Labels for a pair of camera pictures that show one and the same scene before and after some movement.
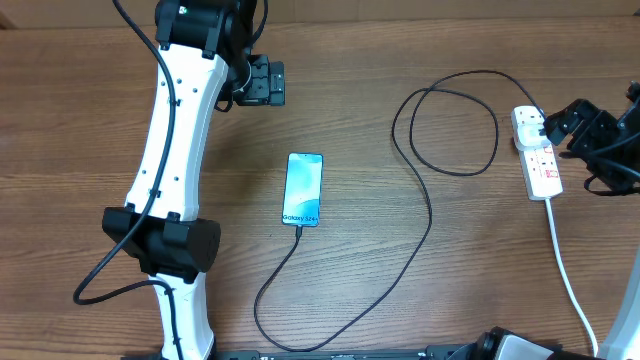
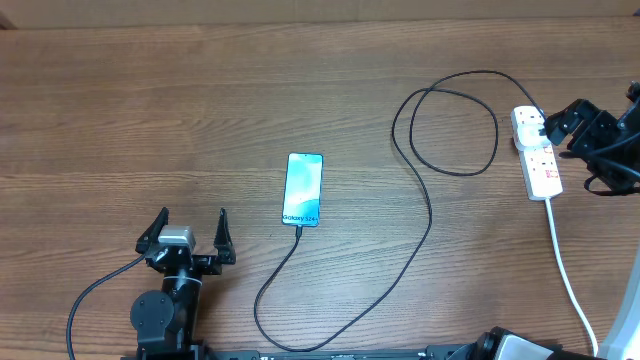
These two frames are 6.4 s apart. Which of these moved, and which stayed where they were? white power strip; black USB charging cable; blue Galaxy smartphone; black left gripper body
Moved: black left gripper body
Stayed: black USB charging cable; blue Galaxy smartphone; white power strip
